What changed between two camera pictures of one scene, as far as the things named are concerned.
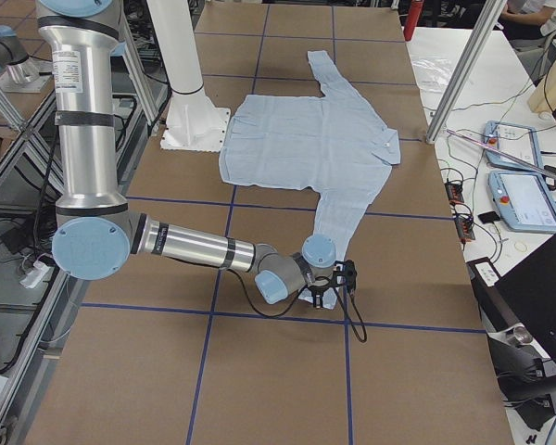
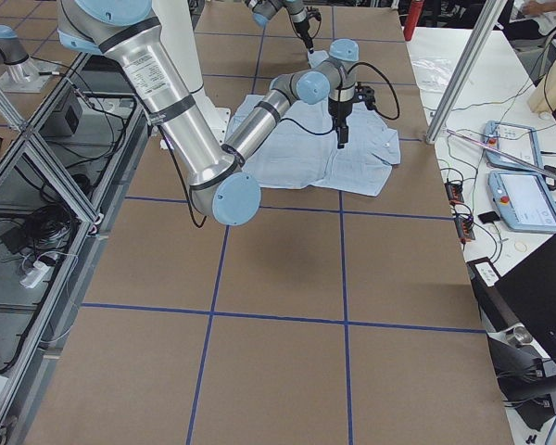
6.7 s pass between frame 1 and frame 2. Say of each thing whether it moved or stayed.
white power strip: stayed
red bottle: stayed
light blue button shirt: moved
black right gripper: moved
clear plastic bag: stayed
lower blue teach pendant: stayed
